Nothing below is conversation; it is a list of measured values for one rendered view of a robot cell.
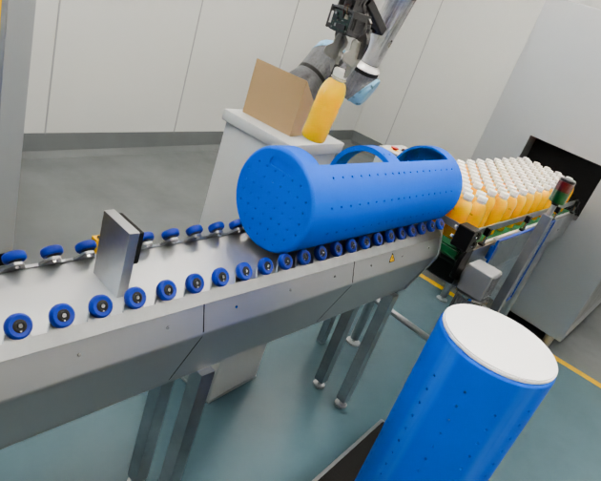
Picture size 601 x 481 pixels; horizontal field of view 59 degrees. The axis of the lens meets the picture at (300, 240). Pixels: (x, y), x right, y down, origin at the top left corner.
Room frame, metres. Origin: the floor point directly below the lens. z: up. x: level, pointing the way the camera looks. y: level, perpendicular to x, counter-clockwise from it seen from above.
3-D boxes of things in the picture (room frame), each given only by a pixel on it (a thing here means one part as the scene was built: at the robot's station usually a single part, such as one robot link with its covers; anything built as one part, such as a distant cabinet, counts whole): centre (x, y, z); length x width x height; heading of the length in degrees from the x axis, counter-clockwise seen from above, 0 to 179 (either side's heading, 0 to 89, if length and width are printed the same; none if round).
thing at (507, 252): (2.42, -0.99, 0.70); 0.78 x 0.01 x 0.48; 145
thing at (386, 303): (1.95, -0.42, 0.31); 0.06 x 0.06 x 0.63; 55
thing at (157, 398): (1.22, 0.25, 0.31); 0.06 x 0.06 x 0.63; 55
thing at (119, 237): (0.95, 0.35, 1.00); 0.10 x 0.04 x 0.15; 55
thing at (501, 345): (1.10, -0.52, 1.03); 0.28 x 0.28 x 0.01
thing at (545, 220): (2.16, -0.92, 0.55); 0.04 x 0.04 x 1.10; 55
